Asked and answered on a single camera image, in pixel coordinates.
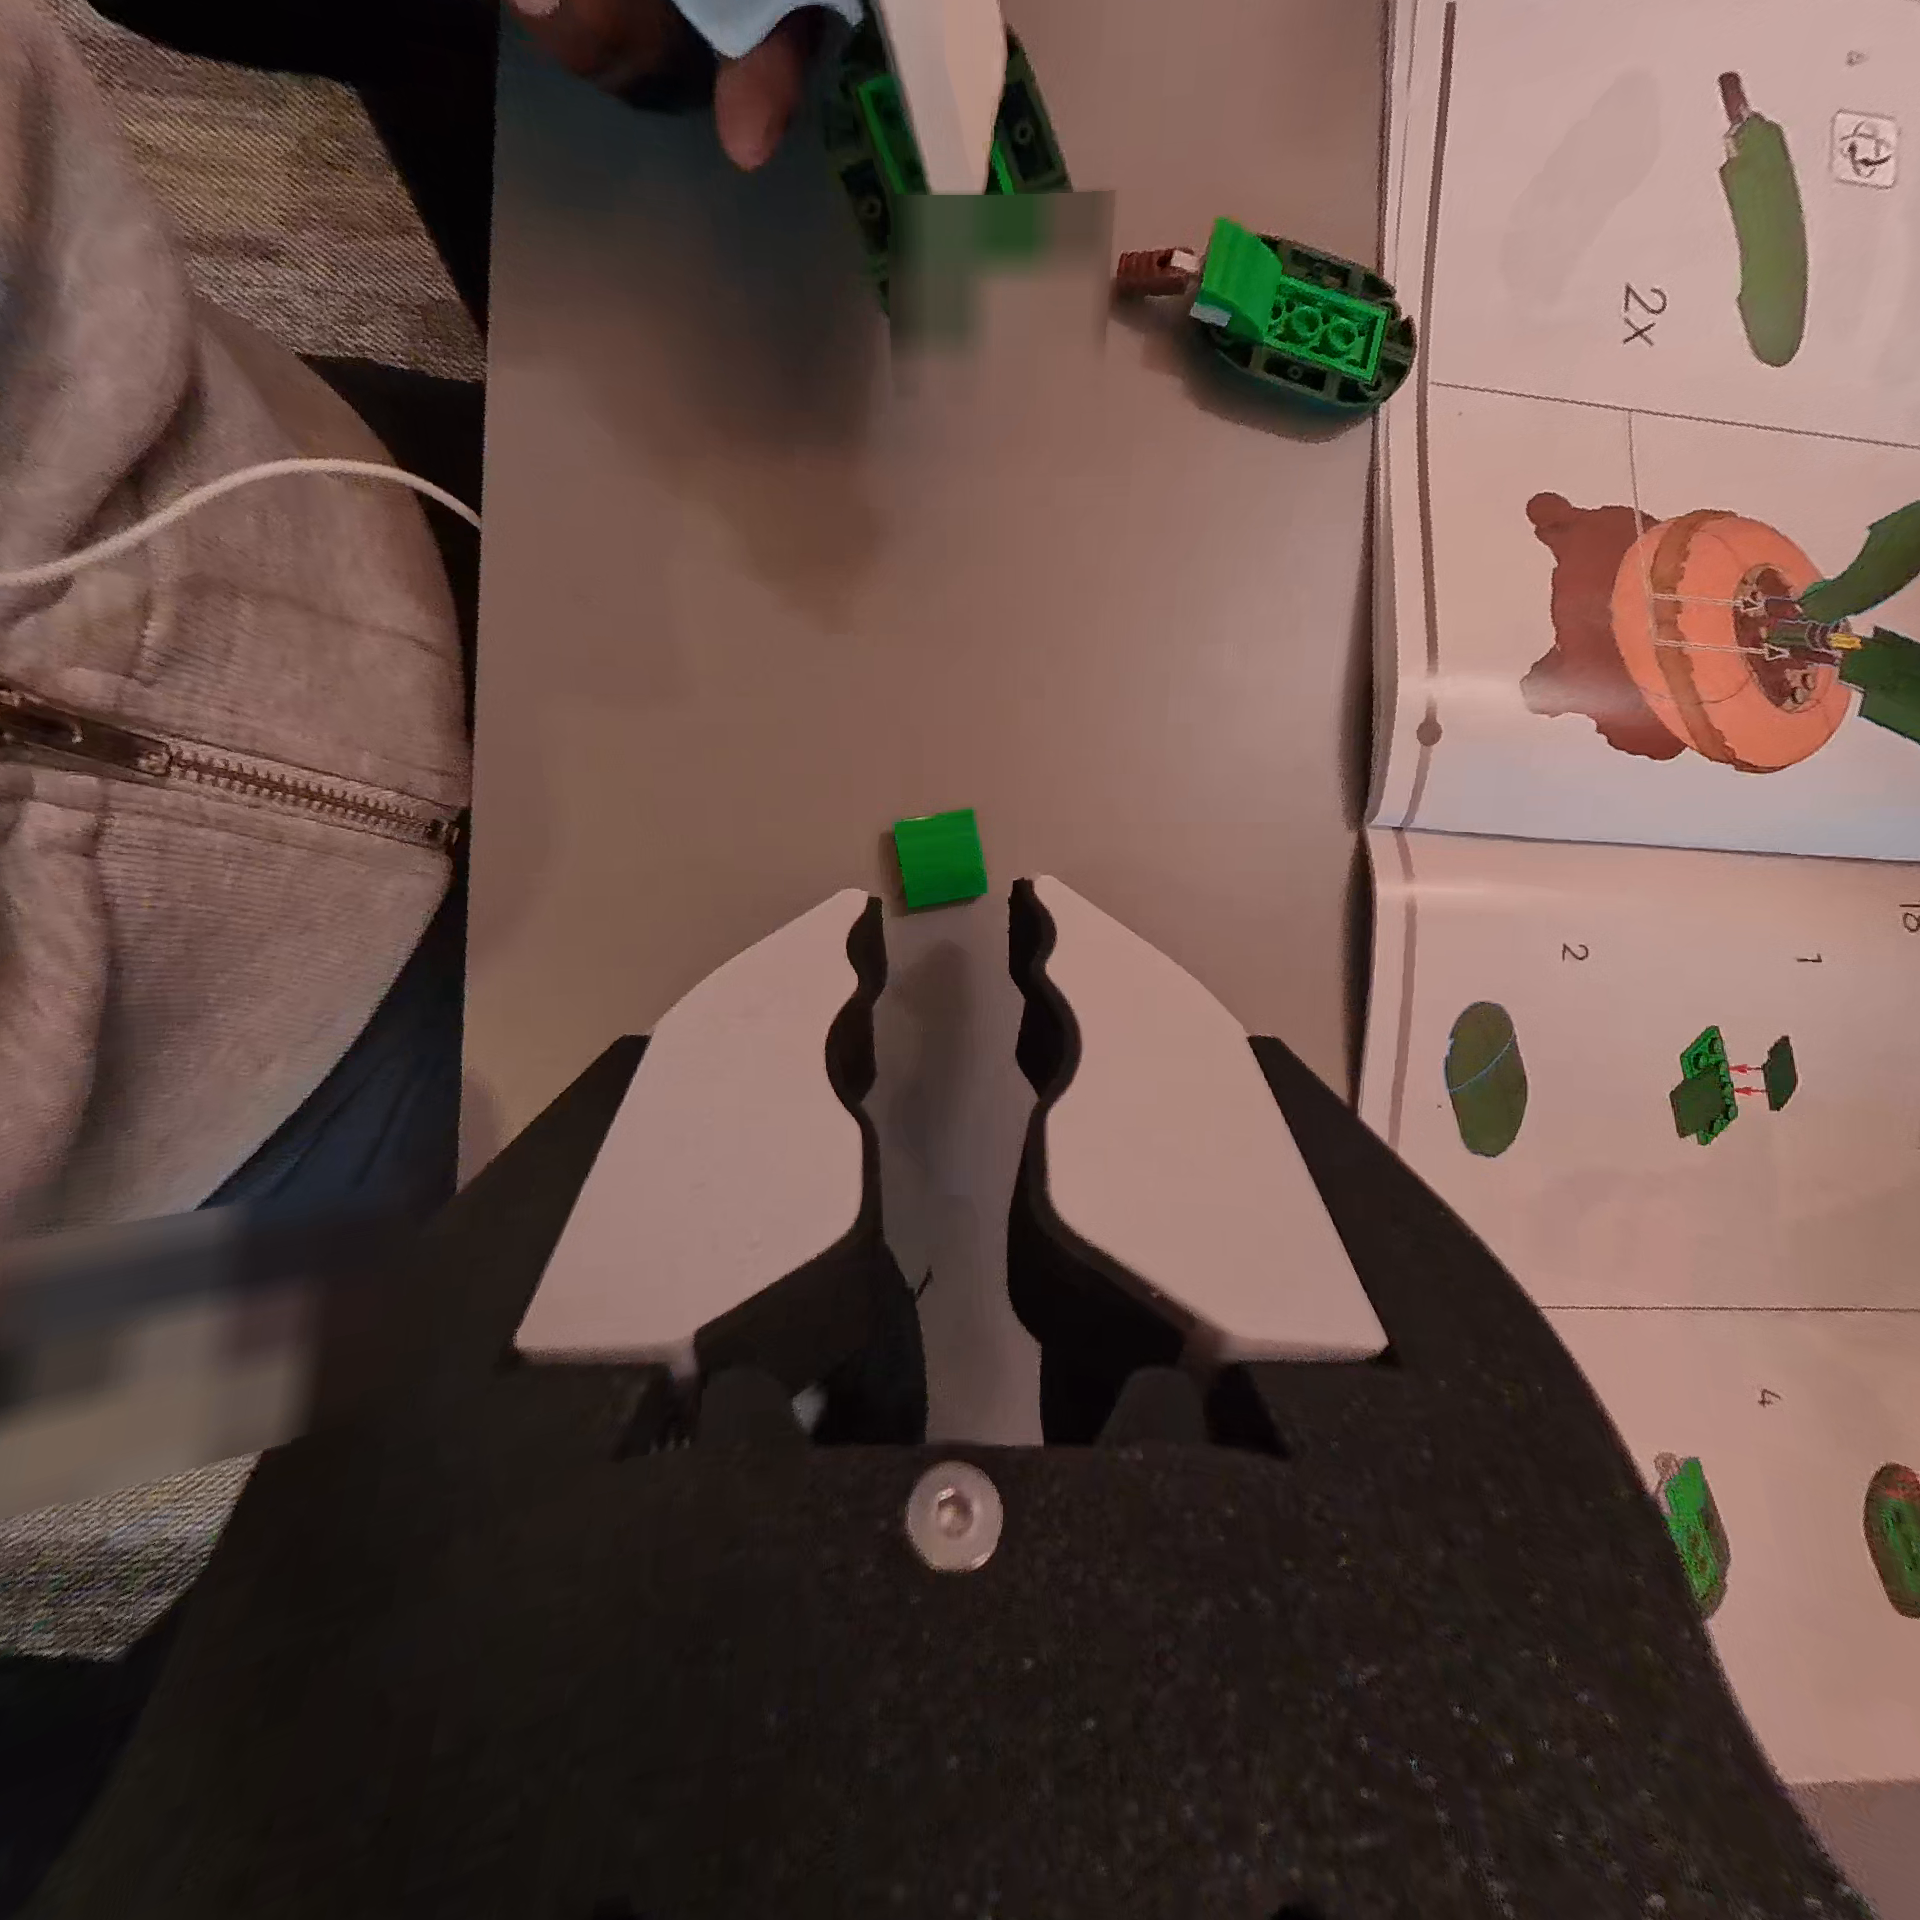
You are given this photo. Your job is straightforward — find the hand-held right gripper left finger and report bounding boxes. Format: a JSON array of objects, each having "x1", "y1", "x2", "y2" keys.
[{"x1": 511, "y1": 887, "x2": 926, "y2": 1444}]

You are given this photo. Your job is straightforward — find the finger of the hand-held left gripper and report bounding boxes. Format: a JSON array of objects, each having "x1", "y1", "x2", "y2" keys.
[{"x1": 873, "y1": 0, "x2": 1009, "y2": 198}]

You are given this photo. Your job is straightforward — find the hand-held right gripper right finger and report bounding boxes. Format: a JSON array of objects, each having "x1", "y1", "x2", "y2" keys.
[{"x1": 1009, "y1": 874, "x2": 1393, "y2": 1444}]

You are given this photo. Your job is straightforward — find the green leaf brick assembly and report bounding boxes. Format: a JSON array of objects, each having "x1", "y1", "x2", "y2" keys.
[
  {"x1": 829, "y1": 23, "x2": 1074, "y2": 312},
  {"x1": 1115, "y1": 217, "x2": 1422, "y2": 414}
]

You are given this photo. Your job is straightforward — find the small green slope brick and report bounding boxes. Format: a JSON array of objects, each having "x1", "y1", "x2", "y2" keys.
[{"x1": 891, "y1": 808, "x2": 992, "y2": 912}]

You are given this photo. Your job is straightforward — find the grey desk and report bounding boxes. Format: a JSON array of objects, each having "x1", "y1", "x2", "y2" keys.
[{"x1": 453, "y1": 0, "x2": 1920, "y2": 1909}]

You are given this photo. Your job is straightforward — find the person's left hand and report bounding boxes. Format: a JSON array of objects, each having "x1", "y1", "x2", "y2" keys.
[{"x1": 717, "y1": 17, "x2": 831, "y2": 174}]

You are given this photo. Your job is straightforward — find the blue jeans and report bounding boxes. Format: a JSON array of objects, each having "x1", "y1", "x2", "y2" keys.
[{"x1": 193, "y1": 899, "x2": 467, "y2": 1219}]

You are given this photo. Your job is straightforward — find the grey zip hoodie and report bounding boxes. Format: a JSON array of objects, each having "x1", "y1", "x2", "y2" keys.
[{"x1": 0, "y1": 0, "x2": 475, "y2": 1250}]

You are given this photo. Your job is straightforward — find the instruction booklet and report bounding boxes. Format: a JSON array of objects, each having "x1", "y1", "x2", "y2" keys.
[{"x1": 1363, "y1": 0, "x2": 1920, "y2": 1784}]

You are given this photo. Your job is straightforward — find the white cable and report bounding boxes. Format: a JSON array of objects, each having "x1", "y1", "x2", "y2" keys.
[{"x1": 0, "y1": 459, "x2": 483, "y2": 594}]

